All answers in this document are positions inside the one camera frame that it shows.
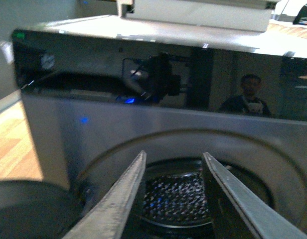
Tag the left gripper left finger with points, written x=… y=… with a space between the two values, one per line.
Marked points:
x=108 y=218

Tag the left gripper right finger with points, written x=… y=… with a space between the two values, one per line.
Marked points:
x=236 y=212

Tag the dark washing machine door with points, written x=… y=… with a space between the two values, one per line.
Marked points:
x=36 y=210

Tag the grey front-load washing machine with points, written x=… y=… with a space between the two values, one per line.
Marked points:
x=99 y=90

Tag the white box on washer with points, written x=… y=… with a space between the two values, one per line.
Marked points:
x=249 y=15

